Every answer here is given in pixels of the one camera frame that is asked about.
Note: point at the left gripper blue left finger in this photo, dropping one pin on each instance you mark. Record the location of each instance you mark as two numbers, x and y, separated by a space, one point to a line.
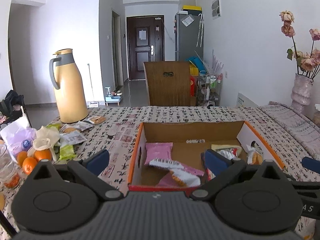
87 171

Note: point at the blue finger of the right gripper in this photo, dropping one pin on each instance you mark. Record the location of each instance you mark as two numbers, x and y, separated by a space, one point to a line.
311 164

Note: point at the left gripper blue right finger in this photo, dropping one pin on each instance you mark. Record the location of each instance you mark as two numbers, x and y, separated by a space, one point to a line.
226 173

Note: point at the brown white cracker packet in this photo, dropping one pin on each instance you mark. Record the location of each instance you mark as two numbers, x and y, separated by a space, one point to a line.
183 176

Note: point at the silver foil snack packet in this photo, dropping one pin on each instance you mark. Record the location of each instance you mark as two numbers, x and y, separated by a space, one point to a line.
230 153

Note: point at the small green snack packet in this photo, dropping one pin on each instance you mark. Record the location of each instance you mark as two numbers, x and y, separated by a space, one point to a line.
67 152

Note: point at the calligraphy print tablecloth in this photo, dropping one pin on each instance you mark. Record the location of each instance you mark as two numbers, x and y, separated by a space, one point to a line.
292 136

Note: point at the orange right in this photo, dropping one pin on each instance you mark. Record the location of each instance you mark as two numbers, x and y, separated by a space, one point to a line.
43 154

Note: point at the orange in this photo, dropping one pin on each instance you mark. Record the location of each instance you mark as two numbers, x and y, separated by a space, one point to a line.
21 157
43 154
29 164

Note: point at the red orange cardboard box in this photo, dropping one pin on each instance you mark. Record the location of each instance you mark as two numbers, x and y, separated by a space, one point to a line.
189 141

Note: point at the orange middle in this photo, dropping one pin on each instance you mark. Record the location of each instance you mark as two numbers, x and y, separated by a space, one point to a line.
29 164

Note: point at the pink snack packet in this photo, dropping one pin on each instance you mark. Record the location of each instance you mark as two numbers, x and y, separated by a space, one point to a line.
161 150

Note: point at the orange left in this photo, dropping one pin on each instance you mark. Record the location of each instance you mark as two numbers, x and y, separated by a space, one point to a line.
21 157

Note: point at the pink ribbed vase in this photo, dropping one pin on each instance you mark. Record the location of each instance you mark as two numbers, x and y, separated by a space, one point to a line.
301 93

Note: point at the purple plastic bag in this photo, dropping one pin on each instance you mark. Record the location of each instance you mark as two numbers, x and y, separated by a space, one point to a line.
18 135

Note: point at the glass cup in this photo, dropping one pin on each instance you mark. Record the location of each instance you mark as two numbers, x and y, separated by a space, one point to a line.
9 175

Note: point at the metal storage cart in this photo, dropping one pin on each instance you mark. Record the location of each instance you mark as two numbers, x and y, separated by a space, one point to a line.
208 93

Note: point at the yellow paper cup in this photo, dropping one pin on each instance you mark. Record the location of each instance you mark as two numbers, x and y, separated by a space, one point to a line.
2 202

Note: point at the yellow thermos jug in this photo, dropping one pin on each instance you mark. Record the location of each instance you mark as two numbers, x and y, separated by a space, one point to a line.
68 87

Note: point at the black bag on chair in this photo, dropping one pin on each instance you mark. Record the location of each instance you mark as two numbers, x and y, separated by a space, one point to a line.
11 107

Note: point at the dried pink roses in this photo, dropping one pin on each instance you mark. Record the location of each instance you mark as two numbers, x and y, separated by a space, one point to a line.
307 61

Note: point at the wooden chair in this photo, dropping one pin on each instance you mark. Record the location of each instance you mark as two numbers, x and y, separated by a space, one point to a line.
168 83

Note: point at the grey refrigerator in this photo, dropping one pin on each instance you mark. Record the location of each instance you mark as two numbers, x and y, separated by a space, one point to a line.
188 30

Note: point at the dark brown door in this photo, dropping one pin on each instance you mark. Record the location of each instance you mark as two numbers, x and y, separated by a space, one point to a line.
145 43

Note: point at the yellow box on fridge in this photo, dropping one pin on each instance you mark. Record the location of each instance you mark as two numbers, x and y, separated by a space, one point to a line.
191 7

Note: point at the wall electrical panel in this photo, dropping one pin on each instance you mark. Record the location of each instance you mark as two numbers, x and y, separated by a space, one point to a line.
216 9

